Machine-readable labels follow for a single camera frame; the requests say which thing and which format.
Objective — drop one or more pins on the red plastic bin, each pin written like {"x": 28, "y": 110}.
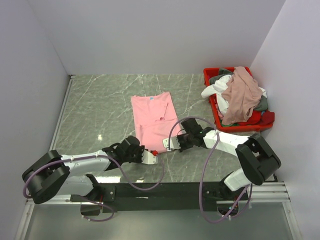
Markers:
{"x": 212, "y": 72}

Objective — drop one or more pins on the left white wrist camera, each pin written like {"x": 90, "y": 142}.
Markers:
{"x": 149, "y": 157}

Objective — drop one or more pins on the beige t shirt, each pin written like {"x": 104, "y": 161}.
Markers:
{"x": 243, "y": 94}

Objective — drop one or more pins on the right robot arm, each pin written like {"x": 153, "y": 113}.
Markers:
{"x": 257, "y": 159}

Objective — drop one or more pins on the green garment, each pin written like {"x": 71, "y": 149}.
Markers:
{"x": 229, "y": 125}

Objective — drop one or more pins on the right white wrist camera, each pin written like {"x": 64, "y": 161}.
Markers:
{"x": 171, "y": 144}

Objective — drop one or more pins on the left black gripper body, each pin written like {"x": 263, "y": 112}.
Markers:
{"x": 136, "y": 156}

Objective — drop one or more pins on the red garment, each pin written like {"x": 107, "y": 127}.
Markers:
{"x": 261, "y": 120}

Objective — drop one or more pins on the aluminium frame rail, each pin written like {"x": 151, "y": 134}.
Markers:
{"x": 96, "y": 113}

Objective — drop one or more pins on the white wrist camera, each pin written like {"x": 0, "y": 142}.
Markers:
{"x": 149, "y": 157}
{"x": 171, "y": 144}

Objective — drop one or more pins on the white t shirt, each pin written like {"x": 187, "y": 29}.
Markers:
{"x": 218, "y": 85}

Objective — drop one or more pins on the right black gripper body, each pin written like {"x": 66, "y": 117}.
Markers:
{"x": 185, "y": 141}

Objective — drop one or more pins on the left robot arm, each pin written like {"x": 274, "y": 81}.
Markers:
{"x": 57, "y": 174}

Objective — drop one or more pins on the pink t shirt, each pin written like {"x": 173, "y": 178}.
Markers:
{"x": 154, "y": 117}

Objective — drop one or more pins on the black base beam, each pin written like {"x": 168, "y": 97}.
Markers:
{"x": 166, "y": 196}

